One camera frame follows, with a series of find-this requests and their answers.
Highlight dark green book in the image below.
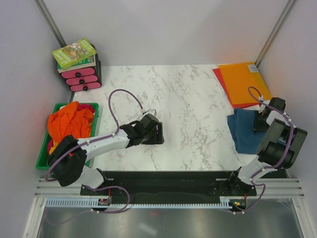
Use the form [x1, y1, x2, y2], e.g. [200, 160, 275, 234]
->
[57, 56, 96, 73]

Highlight orange plastic folder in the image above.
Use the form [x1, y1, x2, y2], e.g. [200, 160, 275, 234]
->
[218, 62, 272, 105]

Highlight light green book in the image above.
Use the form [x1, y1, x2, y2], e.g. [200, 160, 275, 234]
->
[52, 38, 97, 69]

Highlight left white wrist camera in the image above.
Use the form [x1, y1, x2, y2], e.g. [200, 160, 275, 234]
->
[142, 109, 157, 116]

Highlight grey slotted cable duct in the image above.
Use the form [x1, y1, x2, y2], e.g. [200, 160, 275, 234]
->
[45, 197, 237, 209]

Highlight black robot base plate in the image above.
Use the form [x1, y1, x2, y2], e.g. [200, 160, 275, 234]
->
[79, 170, 258, 204]

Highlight yellow shirt in bin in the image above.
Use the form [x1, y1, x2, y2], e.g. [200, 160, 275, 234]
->
[48, 141, 58, 155]

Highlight blue polo shirt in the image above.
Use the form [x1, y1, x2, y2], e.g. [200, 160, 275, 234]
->
[227, 108, 265, 155]

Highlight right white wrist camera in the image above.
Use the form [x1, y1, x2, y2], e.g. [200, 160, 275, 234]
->
[258, 96, 270, 113]

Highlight black pink drawer organizer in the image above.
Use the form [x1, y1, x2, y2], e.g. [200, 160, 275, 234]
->
[59, 54, 102, 92]

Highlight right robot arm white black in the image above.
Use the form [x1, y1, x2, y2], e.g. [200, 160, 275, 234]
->
[226, 97, 308, 195]

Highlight orange shirt in bin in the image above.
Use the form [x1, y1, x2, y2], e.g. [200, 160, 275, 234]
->
[48, 101, 95, 143]

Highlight red plastic folder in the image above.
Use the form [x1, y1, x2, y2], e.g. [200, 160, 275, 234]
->
[212, 68, 260, 110]

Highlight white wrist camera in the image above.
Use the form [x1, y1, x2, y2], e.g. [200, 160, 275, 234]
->
[142, 109, 157, 116]
[258, 96, 270, 113]

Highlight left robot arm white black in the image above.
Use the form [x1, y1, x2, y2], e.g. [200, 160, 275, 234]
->
[48, 113, 164, 195]

